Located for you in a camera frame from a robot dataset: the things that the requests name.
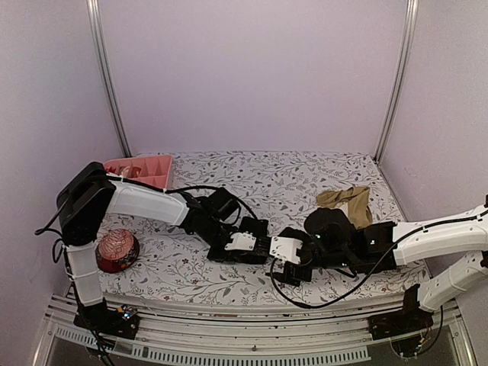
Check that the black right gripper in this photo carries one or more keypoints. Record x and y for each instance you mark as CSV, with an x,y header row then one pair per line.
x,y
291,276

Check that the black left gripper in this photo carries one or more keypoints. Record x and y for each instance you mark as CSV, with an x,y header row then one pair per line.
x,y
235,255

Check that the tan beige underwear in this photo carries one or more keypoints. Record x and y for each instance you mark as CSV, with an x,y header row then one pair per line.
x,y
353,202

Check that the black white-striped underwear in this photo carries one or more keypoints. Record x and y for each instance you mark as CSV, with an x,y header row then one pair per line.
x,y
261,251

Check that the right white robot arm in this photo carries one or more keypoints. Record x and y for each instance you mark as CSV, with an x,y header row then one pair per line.
x,y
463,232

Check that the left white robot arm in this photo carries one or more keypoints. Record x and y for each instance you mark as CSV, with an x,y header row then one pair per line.
x,y
93,194

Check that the floral patterned table cloth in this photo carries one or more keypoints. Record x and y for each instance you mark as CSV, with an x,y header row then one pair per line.
x,y
280,187

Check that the pink divided organizer box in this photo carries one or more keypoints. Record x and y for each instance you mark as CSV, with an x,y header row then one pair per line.
x,y
151,170

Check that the red patterned bowl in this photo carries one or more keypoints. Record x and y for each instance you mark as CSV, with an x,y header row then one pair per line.
x,y
116,251

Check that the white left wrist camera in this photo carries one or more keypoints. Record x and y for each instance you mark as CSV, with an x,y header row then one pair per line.
x,y
241,242

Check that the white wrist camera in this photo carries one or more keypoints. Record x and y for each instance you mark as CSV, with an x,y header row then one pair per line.
x,y
285,249
241,242

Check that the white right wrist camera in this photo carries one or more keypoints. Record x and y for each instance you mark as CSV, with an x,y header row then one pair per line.
x,y
285,249

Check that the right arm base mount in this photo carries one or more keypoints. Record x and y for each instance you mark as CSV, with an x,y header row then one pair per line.
x,y
409,318

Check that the aluminium front rail frame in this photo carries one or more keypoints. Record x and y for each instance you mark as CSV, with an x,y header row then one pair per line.
x,y
200,334

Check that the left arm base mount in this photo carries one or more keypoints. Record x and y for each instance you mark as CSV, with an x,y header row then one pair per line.
x,y
122,322

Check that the right aluminium corner post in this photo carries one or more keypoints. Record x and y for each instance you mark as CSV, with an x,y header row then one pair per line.
x,y
406,44

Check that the aluminium corner post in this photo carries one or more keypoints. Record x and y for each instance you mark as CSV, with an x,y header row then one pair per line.
x,y
94,18
406,44

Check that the left aluminium corner post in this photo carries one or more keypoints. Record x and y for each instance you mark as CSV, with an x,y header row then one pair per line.
x,y
94,18

